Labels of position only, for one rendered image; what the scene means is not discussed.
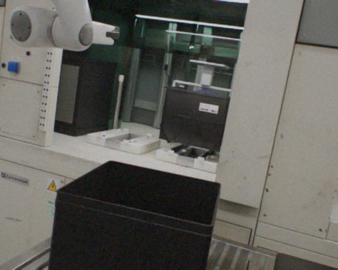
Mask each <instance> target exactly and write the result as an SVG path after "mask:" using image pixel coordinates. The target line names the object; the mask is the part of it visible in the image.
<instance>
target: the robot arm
mask: <svg viewBox="0 0 338 270"><path fill-rule="evenodd" d="M51 1H52V3H53V4H54V6H55V10H53V9H48V8H40V7H35V6H26V5H21V6H18V7H17V8H15V9H14V10H13V12H12V14H11V15H10V19H9V30H10V34H11V36H12V38H13V39H14V41H15V42H16V44H18V45H19V46H20V47H25V48H61V49H65V50H70V51H84V50H86V49H88V47H89V46H90V45H91V44H105V45H113V42H114V40H112V39H118V38H119V34H120V32H119V30H120V27H116V26H110V25H105V24H101V23H98V22H93V21H92V20H91V14H90V9H89V6H88V2H87V0H51Z"/></svg>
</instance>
